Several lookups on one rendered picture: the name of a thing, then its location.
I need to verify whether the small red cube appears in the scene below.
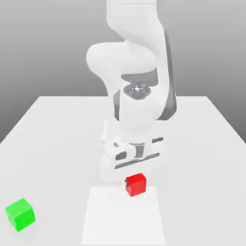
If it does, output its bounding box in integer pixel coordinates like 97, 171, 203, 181
125, 172, 147, 197

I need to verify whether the small green cube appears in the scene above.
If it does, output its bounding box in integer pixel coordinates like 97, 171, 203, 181
5, 198, 37, 233

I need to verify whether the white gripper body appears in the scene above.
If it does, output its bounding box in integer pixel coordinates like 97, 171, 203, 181
99, 149, 165, 183

